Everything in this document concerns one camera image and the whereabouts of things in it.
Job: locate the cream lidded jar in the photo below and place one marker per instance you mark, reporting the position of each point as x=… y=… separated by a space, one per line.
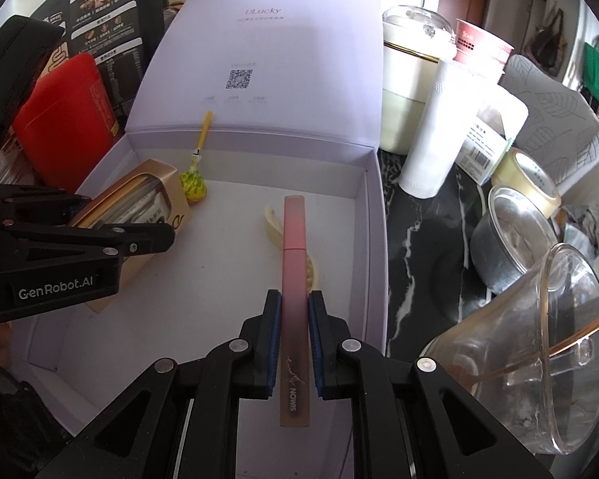
x=404 y=90

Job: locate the pink lipstick tube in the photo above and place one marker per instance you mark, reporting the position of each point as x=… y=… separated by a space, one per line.
x=294 y=259

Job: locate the grey tape roll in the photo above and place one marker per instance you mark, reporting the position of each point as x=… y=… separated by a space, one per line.
x=504 y=249

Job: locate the beige tape roll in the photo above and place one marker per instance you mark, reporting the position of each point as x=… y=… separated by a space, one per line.
x=534 y=179

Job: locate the glass mug with dog print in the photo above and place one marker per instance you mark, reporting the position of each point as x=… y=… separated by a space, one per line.
x=519 y=384

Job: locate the rose gold stirrer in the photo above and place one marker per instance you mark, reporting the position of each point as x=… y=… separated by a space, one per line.
x=554 y=352

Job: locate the gold window box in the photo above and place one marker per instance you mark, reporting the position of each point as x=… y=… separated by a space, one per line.
x=159 y=199

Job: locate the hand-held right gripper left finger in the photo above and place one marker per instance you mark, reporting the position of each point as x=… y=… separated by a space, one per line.
x=275 y=344

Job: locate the white paper roll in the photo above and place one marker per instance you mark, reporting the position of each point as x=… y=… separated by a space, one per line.
x=439 y=129

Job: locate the brown hanging bags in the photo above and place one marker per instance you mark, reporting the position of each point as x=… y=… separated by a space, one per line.
x=546 y=42

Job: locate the green yellow lollipop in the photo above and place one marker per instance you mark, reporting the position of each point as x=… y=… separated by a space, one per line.
x=193 y=187

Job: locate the cream hair claw clip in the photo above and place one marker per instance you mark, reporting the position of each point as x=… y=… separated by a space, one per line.
x=273 y=229

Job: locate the lavender gift box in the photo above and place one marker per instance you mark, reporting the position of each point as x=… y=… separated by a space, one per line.
x=219 y=259

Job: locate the stack of pink paper cups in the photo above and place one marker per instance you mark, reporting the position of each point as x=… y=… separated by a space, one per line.
x=479 y=47

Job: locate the white carton with barcode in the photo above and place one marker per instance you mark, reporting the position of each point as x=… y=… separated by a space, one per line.
x=489 y=144

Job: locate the black printed bag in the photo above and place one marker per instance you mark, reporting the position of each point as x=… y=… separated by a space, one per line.
x=115 y=35

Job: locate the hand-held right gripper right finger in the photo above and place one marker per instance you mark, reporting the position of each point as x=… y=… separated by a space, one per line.
x=315 y=344

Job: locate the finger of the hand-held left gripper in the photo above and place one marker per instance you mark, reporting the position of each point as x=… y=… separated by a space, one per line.
x=144 y=242
x=40 y=204

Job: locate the pile of plastic bags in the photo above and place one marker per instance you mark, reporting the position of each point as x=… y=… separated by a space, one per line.
x=589 y=227

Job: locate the red canister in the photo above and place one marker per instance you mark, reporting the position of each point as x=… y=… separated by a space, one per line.
x=65 y=124

